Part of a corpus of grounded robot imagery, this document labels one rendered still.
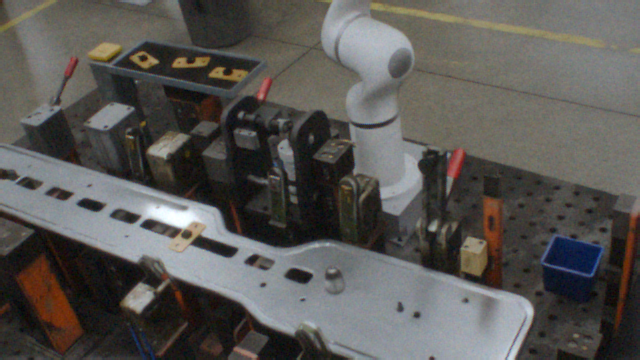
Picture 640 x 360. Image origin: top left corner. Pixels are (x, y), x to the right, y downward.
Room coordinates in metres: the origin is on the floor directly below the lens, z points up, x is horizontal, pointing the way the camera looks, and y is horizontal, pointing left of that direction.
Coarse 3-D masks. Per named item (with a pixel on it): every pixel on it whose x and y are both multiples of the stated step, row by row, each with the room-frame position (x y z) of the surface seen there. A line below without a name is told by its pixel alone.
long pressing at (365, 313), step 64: (0, 192) 1.40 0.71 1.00; (128, 192) 1.31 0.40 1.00; (128, 256) 1.10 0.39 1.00; (192, 256) 1.06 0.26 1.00; (320, 256) 1.00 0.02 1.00; (384, 256) 0.96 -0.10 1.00; (256, 320) 0.88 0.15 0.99; (320, 320) 0.84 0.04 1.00; (384, 320) 0.82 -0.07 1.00; (448, 320) 0.79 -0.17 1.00; (512, 320) 0.77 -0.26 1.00
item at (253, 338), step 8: (248, 336) 0.85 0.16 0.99; (256, 336) 0.84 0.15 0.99; (264, 336) 0.84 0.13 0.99; (240, 344) 0.83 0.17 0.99; (248, 344) 0.83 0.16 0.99; (256, 344) 0.83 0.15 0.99; (264, 344) 0.82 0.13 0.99; (232, 352) 0.82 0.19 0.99; (240, 352) 0.82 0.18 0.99; (248, 352) 0.81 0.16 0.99; (256, 352) 0.81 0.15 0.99; (264, 352) 0.82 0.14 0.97; (272, 352) 0.83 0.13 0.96
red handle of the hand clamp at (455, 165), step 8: (456, 152) 1.03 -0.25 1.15; (464, 152) 1.03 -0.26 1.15; (456, 160) 1.02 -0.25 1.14; (448, 168) 1.02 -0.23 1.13; (456, 168) 1.01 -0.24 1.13; (448, 176) 1.00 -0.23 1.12; (456, 176) 1.00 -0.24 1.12; (448, 184) 0.99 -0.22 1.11; (448, 192) 0.98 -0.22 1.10; (448, 200) 0.98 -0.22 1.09; (432, 224) 0.94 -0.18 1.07; (432, 232) 0.94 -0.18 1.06
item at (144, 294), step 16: (144, 288) 0.95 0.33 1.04; (160, 288) 0.95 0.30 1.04; (128, 304) 0.92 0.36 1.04; (144, 304) 0.92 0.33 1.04; (160, 304) 0.93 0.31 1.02; (176, 304) 0.96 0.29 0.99; (128, 320) 0.92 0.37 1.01; (144, 320) 0.90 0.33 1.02; (160, 320) 0.93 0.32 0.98; (176, 320) 0.95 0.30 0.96; (144, 336) 0.90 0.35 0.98; (160, 336) 0.91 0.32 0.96; (176, 336) 0.94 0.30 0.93; (160, 352) 0.90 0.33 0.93; (176, 352) 0.93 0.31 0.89; (192, 352) 0.96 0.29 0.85
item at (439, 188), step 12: (432, 156) 0.95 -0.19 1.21; (444, 156) 0.95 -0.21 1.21; (420, 168) 0.94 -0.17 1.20; (432, 168) 0.93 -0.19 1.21; (444, 168) 0.95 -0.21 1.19; (432, 180) 0.96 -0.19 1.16; (444, 180) 0.95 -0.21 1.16; (432, 192) 0.95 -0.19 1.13; (444, 192) 0.94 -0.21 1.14; (432, 204) 0.95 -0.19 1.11; (444, 204) 0.94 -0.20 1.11; (432, 216) 0.95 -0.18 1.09; (444, 216) 0.94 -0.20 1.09
